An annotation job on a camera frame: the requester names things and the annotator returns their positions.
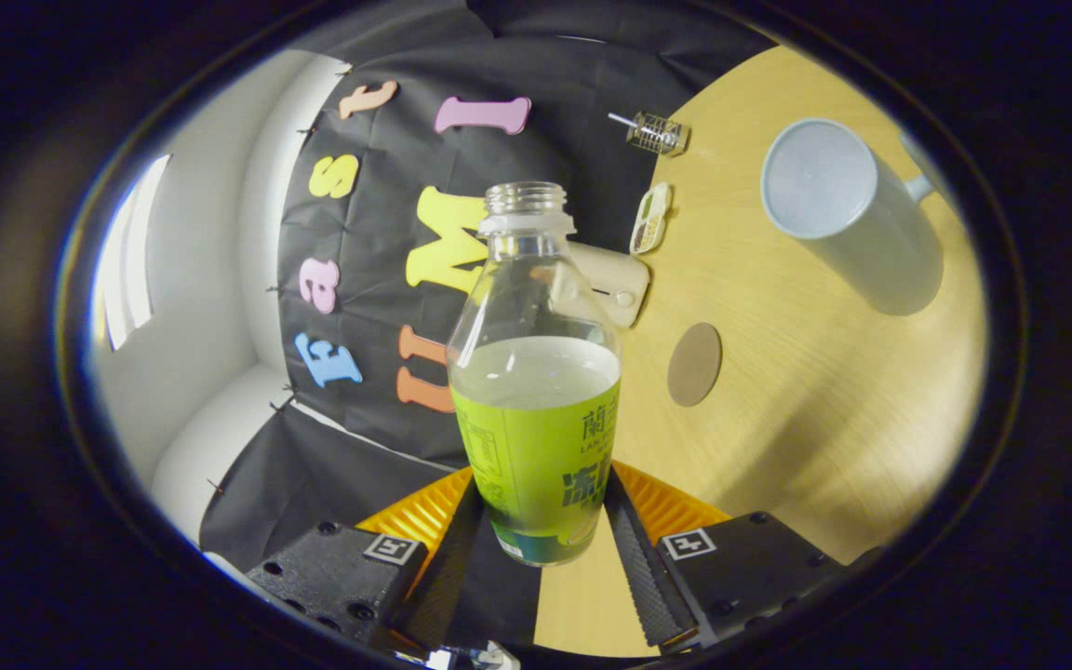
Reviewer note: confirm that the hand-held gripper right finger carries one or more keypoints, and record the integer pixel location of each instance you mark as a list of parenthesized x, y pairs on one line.
[(648, 577)]

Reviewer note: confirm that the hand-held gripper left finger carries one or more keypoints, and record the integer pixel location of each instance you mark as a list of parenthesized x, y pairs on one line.
[(448, 577)]

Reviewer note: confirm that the clear juice bottle green label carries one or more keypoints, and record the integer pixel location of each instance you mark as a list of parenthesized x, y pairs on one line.
[(536, 437)]

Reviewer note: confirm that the round brown coaster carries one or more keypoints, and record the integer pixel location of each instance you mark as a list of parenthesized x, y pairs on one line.
[(694, 365)]

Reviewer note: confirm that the light blue cup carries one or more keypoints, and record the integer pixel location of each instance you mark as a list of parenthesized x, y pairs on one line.
[(820, 181)]

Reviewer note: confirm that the wooden table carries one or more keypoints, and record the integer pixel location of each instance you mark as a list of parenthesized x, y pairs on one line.
[(824, 400)]

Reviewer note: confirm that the cream toaster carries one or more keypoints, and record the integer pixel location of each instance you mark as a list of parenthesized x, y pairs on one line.
[(627, 284)]

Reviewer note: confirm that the white divided snack tray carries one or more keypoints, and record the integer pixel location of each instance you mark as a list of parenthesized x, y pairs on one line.
[(650, 219)]

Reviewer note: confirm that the ceiling light panel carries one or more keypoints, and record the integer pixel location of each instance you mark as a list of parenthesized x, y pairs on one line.
[(131, 261)]

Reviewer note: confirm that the white straw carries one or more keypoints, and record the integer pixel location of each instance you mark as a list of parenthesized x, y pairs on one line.
[(622, 119)]

